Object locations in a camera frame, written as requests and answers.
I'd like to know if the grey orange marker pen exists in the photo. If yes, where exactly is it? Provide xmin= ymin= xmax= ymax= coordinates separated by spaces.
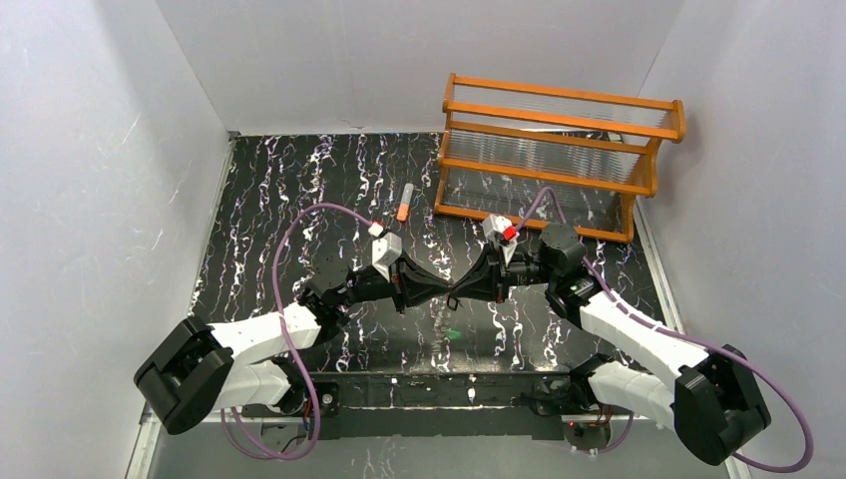
xmin=396 ymin=183 xmax=415 ymax=223

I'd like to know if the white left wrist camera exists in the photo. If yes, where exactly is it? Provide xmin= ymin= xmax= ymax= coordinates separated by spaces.
xmin=371 ymin=232 xmax=403 ymax=281

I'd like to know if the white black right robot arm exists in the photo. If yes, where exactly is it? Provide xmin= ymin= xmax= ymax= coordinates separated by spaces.
xmin=448 ymin=215 xmax=771 ymax=465

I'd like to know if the orange wooden two-tier shelf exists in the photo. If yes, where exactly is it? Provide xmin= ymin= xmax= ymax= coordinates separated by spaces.
xmin=434 ymin=73 xmax=687 ymax=243

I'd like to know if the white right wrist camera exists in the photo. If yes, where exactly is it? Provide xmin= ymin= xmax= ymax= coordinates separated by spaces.
xmin=482 ymin=214 xmax=519 ymax=266

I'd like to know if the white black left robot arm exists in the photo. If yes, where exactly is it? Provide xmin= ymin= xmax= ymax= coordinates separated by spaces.
xmin=134 ymin=254 xmax=451 ymax=435

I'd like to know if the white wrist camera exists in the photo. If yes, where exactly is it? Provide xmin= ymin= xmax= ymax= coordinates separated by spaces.
xmin=371 ymin=232 xmax=403 ymax=281
xmin=482 ymin=214 xmax=519 ymax=266

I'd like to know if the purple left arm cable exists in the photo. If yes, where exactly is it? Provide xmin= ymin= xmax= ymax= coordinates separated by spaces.
xmin=219 ymin=203 xmax=381 ymax=462

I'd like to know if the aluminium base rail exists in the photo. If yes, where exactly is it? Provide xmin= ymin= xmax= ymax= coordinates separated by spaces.
xmin=128 ymin=373 xmax=748 ymax=478

